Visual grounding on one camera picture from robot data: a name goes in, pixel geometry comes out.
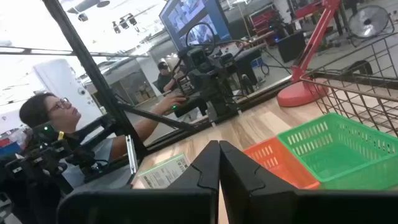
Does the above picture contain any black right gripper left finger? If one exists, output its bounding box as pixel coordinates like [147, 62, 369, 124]
[57, 139, 221, 224]

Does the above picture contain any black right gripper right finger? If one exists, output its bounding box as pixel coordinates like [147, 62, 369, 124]
[219, 139, 398, 224]

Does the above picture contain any white cardboard product box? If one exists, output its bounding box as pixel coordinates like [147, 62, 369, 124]
[137, 152, 191, 190]

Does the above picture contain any orange plastic basket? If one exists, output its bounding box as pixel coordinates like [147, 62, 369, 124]
[243, 136, 321, 190]

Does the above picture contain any green plastic basket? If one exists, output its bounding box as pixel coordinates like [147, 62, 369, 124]
[276, 112, 398, 190]

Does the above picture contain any person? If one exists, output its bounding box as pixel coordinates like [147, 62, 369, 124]
[19, 92, 189, 187]
[156, 61, 180, 93]

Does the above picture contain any black cabinet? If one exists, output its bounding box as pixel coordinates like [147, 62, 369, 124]
[275, 30, 307, 63]

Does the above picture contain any red tool cabinet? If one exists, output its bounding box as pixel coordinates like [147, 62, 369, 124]
[248, 7, 282, 40]

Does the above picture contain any large display screen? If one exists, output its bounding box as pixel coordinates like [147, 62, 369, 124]
[158, 0, 233, 52]

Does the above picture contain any white pillar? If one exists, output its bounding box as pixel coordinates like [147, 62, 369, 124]
[33, 58, 103, 125]

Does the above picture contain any round floor fan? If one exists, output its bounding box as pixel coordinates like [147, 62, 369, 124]
[347, 4, 396, 47]

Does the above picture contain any silver metal bracket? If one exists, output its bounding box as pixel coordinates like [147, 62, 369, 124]
[125, 134, 139, 174]

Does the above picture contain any metal wire basket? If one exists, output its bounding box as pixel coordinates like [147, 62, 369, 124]
[300, 30, 398, 138]

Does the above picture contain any black aluminium rig frame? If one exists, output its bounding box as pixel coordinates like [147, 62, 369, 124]
[0, 0, 293, 175]

